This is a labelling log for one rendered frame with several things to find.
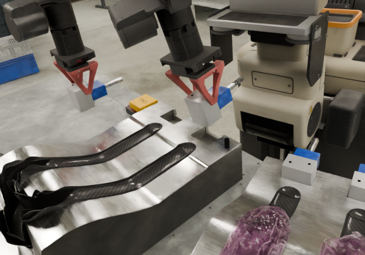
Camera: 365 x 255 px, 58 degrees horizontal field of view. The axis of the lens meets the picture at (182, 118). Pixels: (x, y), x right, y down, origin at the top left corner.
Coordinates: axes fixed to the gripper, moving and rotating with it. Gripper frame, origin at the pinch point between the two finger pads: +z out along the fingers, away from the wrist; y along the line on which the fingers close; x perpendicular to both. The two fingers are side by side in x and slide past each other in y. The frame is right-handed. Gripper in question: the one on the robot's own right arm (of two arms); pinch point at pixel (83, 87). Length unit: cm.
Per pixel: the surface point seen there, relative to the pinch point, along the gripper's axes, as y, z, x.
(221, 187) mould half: 36.3, 13.2, 8.0
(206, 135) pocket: 27.0, 8.2, 13.3
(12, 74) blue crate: -291, 92, 28
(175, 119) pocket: 16.2, 8.7, 13.3
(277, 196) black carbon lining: 47.0, 9.7, 10.6
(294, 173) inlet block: 46.9, 7.7, 15.3
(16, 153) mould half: 12.0, 1.4, -19.4
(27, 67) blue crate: -290, 90, 44
